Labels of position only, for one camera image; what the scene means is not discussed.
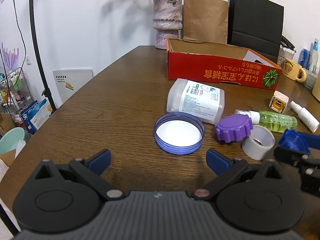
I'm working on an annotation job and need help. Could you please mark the blue ribbed cap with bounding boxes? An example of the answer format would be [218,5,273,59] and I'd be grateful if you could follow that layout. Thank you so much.
[278,129,320,154]

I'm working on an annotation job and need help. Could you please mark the purple ribbed cap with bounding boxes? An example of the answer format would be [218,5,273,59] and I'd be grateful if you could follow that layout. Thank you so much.
[215,114,253,143]

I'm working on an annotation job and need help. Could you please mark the white spray bottle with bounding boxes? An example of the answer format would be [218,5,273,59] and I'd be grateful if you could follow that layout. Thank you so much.
[290,101,319,133]

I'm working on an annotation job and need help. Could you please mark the white tape roll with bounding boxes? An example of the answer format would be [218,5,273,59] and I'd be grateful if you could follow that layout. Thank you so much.
[241,125,275,160]

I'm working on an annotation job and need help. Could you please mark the green spray bottle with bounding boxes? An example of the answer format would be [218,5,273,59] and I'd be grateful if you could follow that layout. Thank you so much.
[234,109,298,133]

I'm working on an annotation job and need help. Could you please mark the clear plastic jar white label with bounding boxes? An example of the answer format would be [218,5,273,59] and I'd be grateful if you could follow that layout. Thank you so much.
[167,79,225,125]

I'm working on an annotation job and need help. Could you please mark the white yellow charger plug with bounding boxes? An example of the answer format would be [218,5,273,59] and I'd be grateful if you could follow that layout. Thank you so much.
[269,90,289,114]

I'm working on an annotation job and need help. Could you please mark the blue rimmed jar lid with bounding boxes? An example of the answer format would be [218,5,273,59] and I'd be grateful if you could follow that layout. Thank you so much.
[154,112,205,155]

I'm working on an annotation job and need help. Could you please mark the blue white packages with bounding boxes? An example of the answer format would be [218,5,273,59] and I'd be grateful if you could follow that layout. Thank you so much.
[21,99,53,134]

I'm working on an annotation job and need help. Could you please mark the mint green bucket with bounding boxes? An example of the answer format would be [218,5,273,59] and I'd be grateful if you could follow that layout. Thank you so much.
[0,127,25,154]

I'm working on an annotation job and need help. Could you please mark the yellow bear mug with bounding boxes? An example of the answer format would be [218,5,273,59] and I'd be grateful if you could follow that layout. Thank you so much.
[282,58,307,83]

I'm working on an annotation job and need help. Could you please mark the blue soda can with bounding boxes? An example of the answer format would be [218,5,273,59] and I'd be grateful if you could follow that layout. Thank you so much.
[298,49,310,70]

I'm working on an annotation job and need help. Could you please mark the clear glass bottle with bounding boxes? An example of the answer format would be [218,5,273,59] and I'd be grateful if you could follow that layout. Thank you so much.
[309,38,318,74]

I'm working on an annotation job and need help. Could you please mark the orange cardboard box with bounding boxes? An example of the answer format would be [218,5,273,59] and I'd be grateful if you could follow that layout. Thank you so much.
[166,38,282,90]

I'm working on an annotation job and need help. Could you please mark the clear jar with black clasp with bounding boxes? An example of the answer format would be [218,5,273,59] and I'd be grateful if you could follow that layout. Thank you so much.
[277,36,296,66]

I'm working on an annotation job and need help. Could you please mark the black paper bag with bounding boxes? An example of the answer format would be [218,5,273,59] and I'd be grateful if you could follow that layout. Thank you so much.
[227,0,284,63]

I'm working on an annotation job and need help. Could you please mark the brown paper bag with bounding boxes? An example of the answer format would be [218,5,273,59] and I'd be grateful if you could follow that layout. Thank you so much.
[183,0,229,44]

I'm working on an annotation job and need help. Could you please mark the pink textured ceramic vase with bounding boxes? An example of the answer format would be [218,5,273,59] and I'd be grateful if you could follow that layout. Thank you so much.
[152,0,183,49]

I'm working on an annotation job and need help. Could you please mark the black light stand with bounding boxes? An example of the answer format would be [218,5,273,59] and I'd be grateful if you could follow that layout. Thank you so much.
[29,0,56,113]

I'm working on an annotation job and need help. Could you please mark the white panel by wall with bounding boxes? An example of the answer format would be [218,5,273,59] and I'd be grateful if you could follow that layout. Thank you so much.
[53,68,94,103]

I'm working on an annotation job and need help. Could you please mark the wire storage rack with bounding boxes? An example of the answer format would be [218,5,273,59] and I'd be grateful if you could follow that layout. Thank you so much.
[1,67,34,129]

